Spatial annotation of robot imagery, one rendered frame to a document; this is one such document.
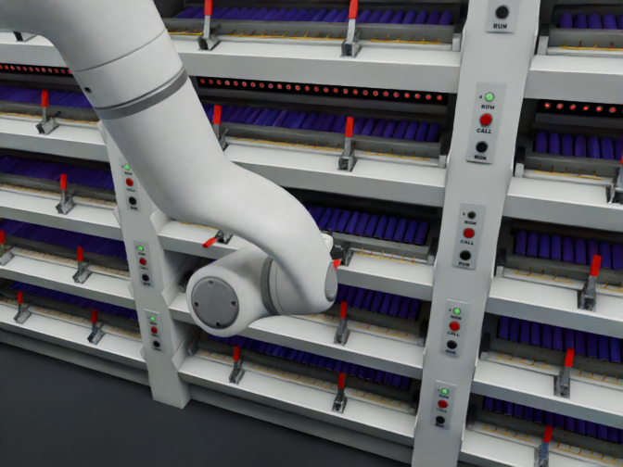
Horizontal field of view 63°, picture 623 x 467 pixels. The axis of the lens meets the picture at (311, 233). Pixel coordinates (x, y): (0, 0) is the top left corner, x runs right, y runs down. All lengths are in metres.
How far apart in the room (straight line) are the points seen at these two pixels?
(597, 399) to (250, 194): 0.80
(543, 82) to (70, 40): 0.63
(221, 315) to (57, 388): 1.11
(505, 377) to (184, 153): 0.80
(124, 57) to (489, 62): 0.54
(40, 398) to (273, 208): 1.21
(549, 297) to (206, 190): 0.67
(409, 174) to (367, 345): 0.39
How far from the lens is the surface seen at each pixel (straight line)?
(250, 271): 0.58
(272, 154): 0.99
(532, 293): 0.99
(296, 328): 1.15
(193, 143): 0.49
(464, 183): 0.88
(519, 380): 1.10
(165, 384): 1.45
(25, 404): 1.64
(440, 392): 1.11
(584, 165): 0.94
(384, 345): 1.11
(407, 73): 0.85
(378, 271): 0.99
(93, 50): 0.46
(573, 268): 1.01
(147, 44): 0.47
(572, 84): 0.85
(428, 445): 1.22
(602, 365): 1.13
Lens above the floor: 1.02
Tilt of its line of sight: 26 degrees down
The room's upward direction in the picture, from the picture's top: straight up
